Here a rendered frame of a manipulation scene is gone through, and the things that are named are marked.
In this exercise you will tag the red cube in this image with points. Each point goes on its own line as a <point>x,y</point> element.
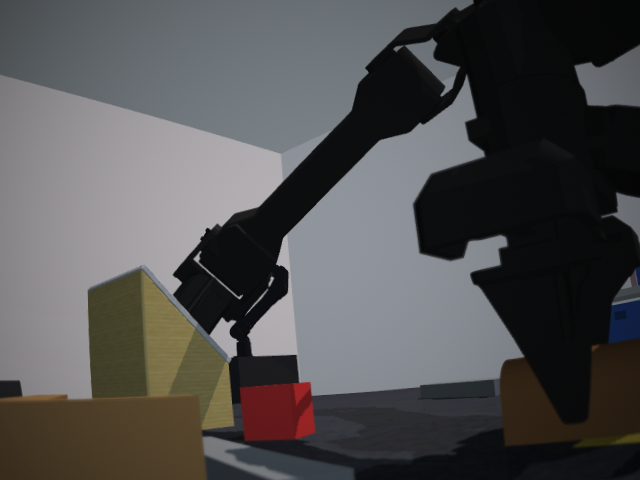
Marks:
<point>277,412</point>

